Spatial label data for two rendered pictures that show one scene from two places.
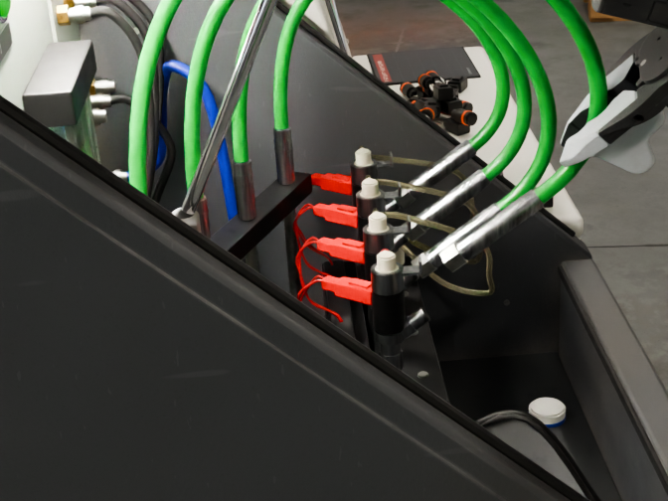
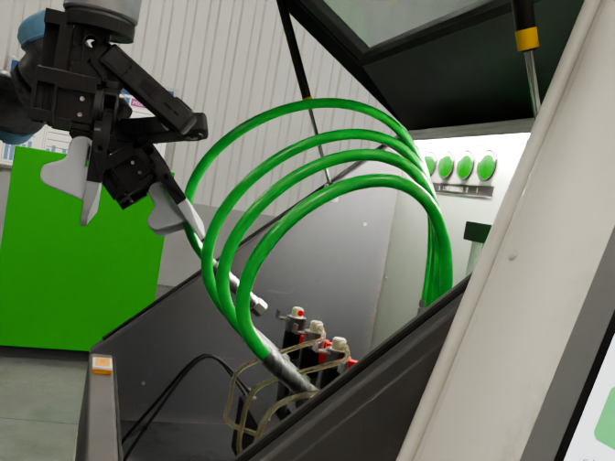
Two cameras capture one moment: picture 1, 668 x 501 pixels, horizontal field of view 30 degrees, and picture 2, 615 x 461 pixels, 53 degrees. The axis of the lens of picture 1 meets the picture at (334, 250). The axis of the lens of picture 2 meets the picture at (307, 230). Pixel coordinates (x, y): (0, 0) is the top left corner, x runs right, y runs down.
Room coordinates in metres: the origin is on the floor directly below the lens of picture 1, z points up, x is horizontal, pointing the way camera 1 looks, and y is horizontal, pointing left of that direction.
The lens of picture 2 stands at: (1.76, -0.31, 1.28)
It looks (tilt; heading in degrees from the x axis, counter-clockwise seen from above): 3 degrees down; 162
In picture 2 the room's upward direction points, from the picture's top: 10 degrees clockwise
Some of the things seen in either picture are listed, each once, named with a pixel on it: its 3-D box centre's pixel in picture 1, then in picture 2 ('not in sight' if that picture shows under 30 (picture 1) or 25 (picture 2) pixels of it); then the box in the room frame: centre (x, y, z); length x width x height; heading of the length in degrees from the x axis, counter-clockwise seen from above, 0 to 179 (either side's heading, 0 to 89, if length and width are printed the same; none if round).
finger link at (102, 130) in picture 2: not in sight; (99, 139); (1.09, -0.33, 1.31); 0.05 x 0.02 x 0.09; 2
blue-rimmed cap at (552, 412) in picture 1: (547, 412); not in sight; (1.12, -0.22, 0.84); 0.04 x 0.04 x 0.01
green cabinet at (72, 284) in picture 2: not in sight; (83, 251); (-2.72, -0.47, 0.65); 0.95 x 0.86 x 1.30; 93
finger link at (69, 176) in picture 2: not in sight; (71, 179); (1.09, -0.35, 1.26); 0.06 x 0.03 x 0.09; 92
